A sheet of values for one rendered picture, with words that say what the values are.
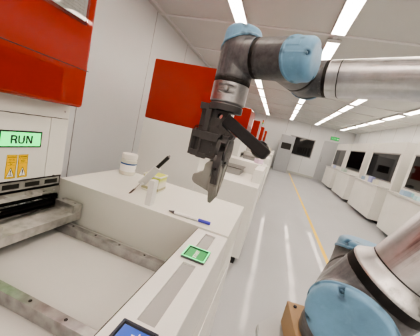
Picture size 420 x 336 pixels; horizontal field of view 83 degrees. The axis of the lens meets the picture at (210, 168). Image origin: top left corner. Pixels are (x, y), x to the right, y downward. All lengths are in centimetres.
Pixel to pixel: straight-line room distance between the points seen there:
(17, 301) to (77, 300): 11
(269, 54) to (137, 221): 61
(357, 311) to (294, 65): 36
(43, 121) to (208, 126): 56
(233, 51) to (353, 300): 44
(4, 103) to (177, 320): 67
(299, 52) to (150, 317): 47
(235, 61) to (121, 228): 63
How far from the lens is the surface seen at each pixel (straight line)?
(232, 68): 49
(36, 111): 88
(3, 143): 84
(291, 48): 45
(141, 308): 44
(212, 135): 48
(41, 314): 61
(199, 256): 58
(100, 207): 89
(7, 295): 66
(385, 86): 54
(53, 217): 88
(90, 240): 85
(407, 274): 40
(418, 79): 53
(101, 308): 65
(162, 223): 77
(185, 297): 47
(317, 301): 41
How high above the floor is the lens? 125
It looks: 9 degrees down
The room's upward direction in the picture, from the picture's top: 14 degrees clockwise
